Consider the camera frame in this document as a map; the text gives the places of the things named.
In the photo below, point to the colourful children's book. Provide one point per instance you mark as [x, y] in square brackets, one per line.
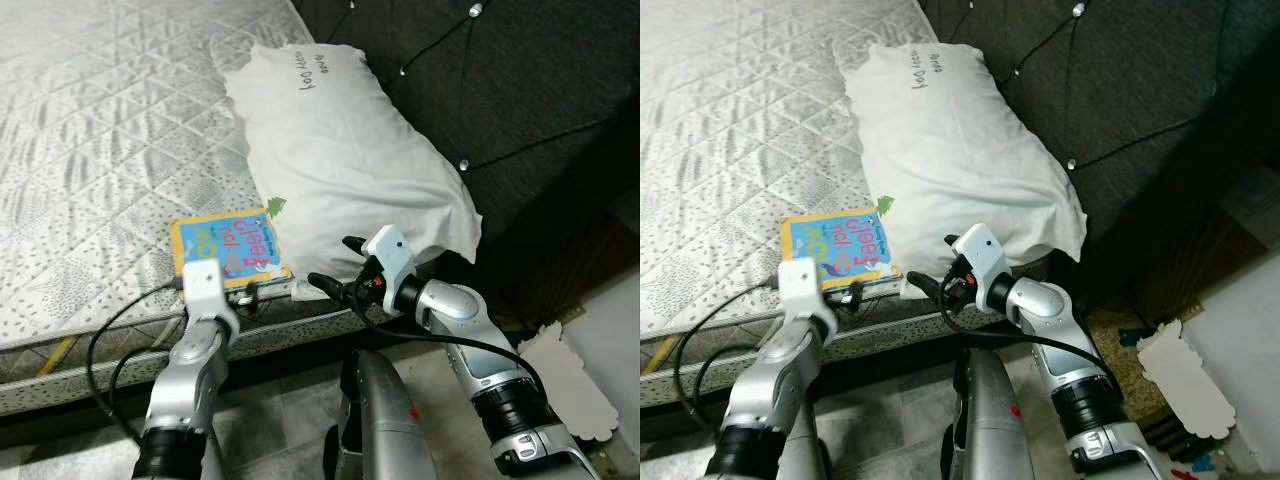
[230, 245]
[840, 245]

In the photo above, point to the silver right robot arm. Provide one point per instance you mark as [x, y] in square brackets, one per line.
[470, 330]
[1060, 330]

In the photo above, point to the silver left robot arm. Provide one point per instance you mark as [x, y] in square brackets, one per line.
[780, 380]
[190, 380]

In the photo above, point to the white pillow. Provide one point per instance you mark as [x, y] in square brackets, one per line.
[340, 150]
[960, 150]

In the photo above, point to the grey patterned bed base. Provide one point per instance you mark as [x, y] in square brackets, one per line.
[60, 385]
[680, 380]

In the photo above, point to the white quilted mattress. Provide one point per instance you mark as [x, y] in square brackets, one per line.
[740, 130]
[110, 130]

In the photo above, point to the flat brown cardboard carton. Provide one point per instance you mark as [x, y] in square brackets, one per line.
[1190, 265]
[570, 270]

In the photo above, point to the white scalloped sheet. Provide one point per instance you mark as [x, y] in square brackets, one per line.
[1185, 385]
[570, 385]

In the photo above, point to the dark tufted headboard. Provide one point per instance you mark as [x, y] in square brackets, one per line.
[520, 100]
[1150, 100]

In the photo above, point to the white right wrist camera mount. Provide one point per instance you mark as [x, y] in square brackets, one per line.
[390, 250]
[985, 248]

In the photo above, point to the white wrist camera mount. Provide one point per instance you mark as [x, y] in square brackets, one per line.
[985, 248]
[803, 285]
[390, 250]
[203, 285]

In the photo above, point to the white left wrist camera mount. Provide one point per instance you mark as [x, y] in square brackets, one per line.
[803, 285]
[203, 285]

